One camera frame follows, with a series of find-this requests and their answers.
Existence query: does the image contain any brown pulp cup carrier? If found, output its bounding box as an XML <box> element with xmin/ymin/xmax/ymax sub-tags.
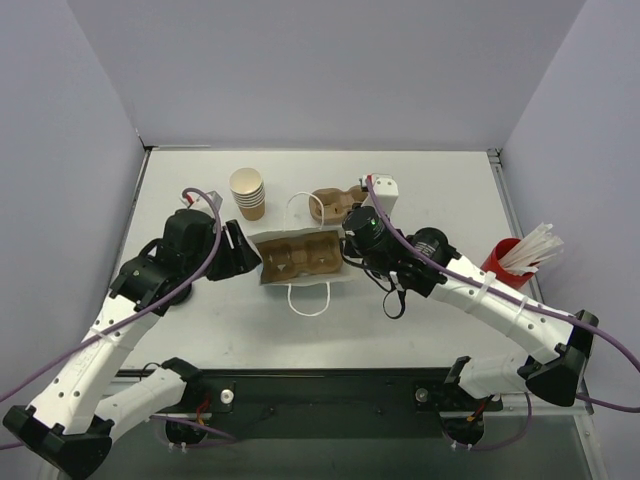
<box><xmin>257</xmin><ymin>239</ymin><xmax>343</xmax><ymax>283</ymax></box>

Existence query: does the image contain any remaining brown pulp carrier stack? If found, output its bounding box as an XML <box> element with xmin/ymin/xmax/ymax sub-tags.
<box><xmin>308</xmin><ymin>186</ymin><xmax>368</xmax><ymax>225</ymax></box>

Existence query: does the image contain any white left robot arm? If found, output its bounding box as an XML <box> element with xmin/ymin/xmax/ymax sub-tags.
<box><xmin>3</xmin><ymin>188</ymin><xmax>261</xmax><ymax>479</ymax></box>

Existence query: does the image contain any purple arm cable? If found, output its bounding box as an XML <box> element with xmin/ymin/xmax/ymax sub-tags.
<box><xmin>0</xmin><ymin>187</ymin><xmax>241</xmax><ymax>451</ymax></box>
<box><xmin>364</xmin><ymin>179</ymin><xmax>640</xmax><ymax>451</ymax></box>

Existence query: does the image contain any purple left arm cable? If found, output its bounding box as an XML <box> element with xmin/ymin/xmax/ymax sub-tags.
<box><xmin>0</xmin><ymin>187</ymin><xmax>241</xmax><ymax>451</ymax></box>

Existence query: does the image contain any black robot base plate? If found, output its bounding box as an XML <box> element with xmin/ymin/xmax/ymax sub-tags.
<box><xmin>163</xmin><ymin>368</ymin><xmax>481</xmax><ymax>440</ymax></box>

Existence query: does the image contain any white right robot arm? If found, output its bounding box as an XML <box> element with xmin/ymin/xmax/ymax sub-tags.
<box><xmin>342</xmin><ymin>175</ymin><xmax>598</xmax><ymax>408</ymax></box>

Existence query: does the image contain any stack of brown paper cups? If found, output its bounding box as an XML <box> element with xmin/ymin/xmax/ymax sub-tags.
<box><xmin>229</xmin><ymin>167</ymin><xmax>266</xmax><ymax>221</ymax></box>

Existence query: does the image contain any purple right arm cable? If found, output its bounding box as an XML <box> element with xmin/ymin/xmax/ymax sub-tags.
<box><xmin>364</xmin><ymin>179</ymin><xmax>640</xmax><ymax>451</ymax></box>

